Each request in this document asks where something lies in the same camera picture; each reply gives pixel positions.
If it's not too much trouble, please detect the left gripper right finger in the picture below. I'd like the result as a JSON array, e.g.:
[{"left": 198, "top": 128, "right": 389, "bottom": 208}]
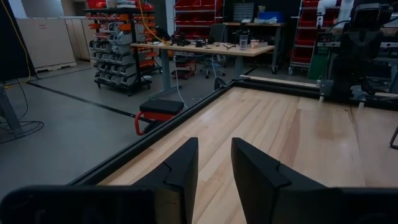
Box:
[{"left": 231, "top": 137, "right": 331, "bottom": 224}]

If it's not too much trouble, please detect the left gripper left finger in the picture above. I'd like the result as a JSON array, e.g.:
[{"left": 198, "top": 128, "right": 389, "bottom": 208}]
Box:
[{"left": 132, "top": 137, "right": 200, "bottom": 224}]

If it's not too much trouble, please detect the red and black rolling stool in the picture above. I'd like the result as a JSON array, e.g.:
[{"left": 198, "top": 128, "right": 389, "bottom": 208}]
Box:
[{"left": 134, "top": 98, "right": 185, "bottom": 136}]

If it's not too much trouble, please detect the red stool under workbench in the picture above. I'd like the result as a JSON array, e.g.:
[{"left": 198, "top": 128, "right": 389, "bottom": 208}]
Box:
[{"left": 172, "top": 58, "right": 197, "bottom": 80}]

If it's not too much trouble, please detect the workbench with grey legs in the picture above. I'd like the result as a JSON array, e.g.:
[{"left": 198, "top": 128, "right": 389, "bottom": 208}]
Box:
[{"left": 129, "top": 41, "right": 276, "bottom": 93}]

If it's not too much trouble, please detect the rack of grey orange bins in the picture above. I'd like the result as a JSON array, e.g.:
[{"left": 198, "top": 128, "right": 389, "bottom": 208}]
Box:
[{"left": 83, "top": 0, "right": 157, "bottom": 96}]

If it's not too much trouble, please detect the black device on workbench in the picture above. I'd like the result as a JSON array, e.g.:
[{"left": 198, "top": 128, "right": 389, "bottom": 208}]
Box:
[{"left": 170, "top": 30, "right": 191, "bottom": 47}]

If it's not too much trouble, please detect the red shelving rack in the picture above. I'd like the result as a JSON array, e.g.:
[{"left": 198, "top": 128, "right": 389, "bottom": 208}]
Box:
[
  {"left": 173, "top": 0, "right": 224, "bottom": 41},
  {"left": 288, "top": 0, "right": 343, "bottom": 77}
]

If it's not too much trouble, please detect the grey office chair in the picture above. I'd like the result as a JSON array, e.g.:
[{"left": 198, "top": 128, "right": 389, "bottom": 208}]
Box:
[{"left": 198, "top": 23, "right": 228, "bottom": 79}]

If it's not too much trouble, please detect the wooden table with black legs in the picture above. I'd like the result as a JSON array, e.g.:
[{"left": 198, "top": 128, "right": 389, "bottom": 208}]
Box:
[{"left": 223, "top": 21, "right": 286, "bottom": 75}]

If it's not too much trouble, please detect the blue bin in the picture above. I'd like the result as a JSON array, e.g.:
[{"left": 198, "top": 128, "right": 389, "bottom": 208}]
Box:
[{"left": 257, "top": 11, "right": 285, "bottom": 23}]

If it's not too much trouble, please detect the small parts drawer cabinet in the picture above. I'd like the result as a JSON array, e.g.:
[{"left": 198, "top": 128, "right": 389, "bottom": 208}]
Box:
[{"left": 232, "top": 2, "right": 256, "bottom": 23}]

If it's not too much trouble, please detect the grey metal table leg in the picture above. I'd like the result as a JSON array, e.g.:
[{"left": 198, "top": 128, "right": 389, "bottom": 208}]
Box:
[{"left": 0, "top": 84, "right": 25, "bottom": 138}]

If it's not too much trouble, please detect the beige cabinet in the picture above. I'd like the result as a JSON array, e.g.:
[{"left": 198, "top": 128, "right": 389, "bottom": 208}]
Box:
[{"left": 15, "top": 17, "right": 78, "bottom": 73}]

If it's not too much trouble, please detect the white floor cable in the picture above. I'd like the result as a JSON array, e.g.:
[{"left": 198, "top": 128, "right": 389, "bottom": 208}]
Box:
[{"left": 172, "top": 55, "right": 189, "bottom": 110}]

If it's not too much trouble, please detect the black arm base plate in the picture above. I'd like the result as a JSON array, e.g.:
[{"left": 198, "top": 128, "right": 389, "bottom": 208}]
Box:
[{"left": 317, "top": 79, "right": 398, "bottom": 103}]

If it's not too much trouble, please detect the yellow hanging cable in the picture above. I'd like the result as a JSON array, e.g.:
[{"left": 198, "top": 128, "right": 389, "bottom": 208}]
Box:
[{"left": 137, "top": 0, "right": 171, "bottom": 46}]

